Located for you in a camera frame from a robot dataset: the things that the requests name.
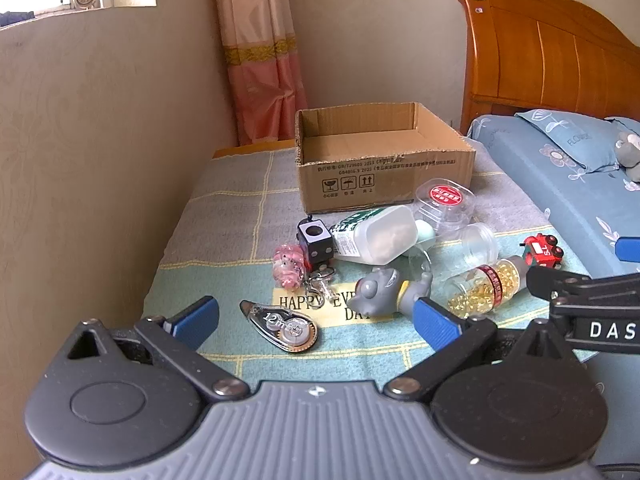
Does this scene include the mint green egg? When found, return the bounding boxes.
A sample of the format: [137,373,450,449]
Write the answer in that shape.
[415,220,437,248]

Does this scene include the checked grey green blanket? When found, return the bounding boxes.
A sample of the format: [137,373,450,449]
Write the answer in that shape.
[141,147,596,396]

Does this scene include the blue floral pillow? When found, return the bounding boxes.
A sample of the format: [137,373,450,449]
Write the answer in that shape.
[515,108,640,173]
[466,114,640,281]

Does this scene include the metal keyring clasp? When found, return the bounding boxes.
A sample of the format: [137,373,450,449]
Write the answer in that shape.
[300,267,338,311]

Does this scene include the black fidget cube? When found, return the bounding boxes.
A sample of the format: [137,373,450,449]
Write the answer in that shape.
[297,215,335,271]

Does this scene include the grey cat figure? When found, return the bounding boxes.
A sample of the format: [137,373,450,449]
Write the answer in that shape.
[346,266,433,320]

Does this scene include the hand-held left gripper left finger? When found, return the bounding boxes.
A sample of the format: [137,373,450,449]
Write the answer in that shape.
[65,296,251,403]

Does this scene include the pink figure keychain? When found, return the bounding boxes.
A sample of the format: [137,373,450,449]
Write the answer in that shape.
[272,242,306,291]

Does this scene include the pink patterned curtain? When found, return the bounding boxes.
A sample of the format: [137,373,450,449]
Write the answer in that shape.
[210,0,310,146]

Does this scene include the dark cloth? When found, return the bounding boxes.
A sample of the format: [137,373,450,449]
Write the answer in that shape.
[0,10,37,27]

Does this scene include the white jar green label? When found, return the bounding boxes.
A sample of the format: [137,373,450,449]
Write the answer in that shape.
[327,205,420,266]

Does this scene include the correction tape dispenser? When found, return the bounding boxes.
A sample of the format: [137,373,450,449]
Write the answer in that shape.
[239,300,320,356]

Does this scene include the brown cardboard box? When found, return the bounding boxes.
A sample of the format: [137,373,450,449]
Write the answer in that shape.
[294,102,476,215]

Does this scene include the clear bottle yellow capsules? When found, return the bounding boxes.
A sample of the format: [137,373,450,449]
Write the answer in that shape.
[440,255,531,318]

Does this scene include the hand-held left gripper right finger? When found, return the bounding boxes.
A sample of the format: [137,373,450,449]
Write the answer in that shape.
[382,297,581,403]

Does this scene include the clear square box red label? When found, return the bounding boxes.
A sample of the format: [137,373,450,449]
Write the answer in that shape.
[414,178,476,241]

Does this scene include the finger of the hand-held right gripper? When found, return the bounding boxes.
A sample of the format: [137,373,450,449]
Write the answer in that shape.
[614,236,640,262]
[526,265,640,313]

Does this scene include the clear plastic cup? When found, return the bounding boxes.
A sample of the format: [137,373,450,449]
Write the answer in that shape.
[457,222,501,266]

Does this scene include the wooden bed headboard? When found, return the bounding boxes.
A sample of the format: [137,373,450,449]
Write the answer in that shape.
[455,0,640,136]

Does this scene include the red toy car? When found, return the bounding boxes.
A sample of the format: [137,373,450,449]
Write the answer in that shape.
[520,232,566,267]

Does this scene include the grey plush toy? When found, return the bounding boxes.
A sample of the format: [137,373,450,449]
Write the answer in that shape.
[614,131,640,183]

